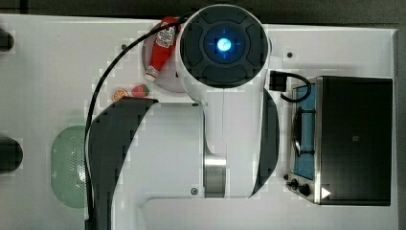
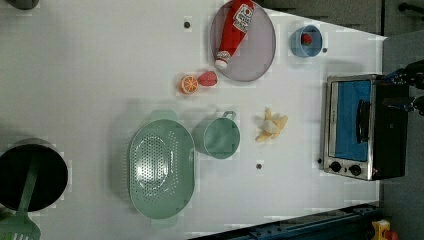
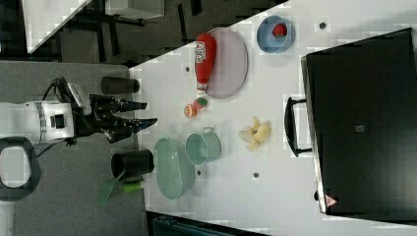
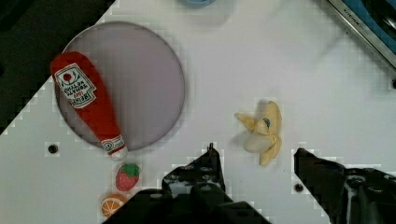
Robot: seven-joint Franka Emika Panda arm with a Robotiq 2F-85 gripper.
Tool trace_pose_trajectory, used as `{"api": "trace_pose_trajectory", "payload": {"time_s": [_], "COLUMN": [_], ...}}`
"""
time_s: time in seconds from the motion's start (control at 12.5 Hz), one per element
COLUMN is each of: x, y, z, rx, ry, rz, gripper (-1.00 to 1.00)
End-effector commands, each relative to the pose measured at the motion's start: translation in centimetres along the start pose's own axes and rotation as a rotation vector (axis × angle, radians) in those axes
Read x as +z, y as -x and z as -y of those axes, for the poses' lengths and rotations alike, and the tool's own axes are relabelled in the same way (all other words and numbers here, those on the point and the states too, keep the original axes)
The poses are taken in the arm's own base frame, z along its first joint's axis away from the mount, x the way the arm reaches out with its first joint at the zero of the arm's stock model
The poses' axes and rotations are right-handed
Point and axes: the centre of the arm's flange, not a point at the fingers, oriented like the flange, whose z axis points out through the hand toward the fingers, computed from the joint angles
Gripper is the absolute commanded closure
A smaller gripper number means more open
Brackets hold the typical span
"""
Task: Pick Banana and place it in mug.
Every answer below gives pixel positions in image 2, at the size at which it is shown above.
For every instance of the yellow plush peeled banana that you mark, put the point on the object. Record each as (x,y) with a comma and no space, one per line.
(271,127)

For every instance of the green mug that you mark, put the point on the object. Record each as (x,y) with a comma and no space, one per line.
(217,137)

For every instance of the red strawberry toy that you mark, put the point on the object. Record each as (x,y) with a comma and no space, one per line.
(208,78)

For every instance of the orange slice toy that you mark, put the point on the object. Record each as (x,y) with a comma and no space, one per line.
(188,85)

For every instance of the green perforated colander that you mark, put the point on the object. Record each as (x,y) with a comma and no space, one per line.
(161,168)

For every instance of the grey oval plate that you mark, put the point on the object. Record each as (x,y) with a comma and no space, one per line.
(256,52)

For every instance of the blue cup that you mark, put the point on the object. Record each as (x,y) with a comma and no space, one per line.
(306,51)

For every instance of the red ketchup bottle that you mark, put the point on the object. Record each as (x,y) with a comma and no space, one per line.
(236,26)

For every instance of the strawberry in blue cup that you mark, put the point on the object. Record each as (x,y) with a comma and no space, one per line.
(306,39)

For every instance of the silver toaster oven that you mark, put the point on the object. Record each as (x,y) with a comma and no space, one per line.
(365,136)

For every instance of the black pot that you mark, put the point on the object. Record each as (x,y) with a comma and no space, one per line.
(52,176)

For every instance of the yellow and red object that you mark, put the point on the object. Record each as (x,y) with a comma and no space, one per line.
(382,231)

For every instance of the green slotted spatula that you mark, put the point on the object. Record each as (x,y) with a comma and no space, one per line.
(20,226)

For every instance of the grey round object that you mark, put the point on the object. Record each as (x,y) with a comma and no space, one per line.
(23,4)

